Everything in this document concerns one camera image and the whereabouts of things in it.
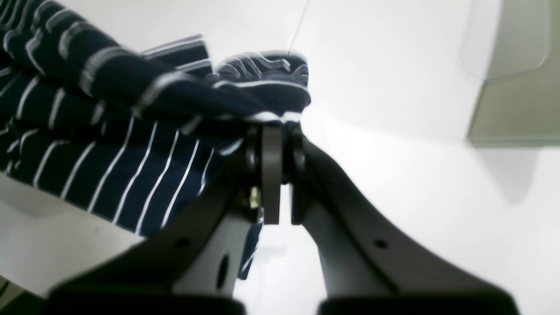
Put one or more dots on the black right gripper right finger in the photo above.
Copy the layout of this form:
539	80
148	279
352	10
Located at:
369	266

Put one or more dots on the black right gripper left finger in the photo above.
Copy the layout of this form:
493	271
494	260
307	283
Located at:
190	267

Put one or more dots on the navy white striped t-shirt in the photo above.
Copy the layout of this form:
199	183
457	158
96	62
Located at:
132	137

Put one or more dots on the grey chair back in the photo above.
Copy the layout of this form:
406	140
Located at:
513	47

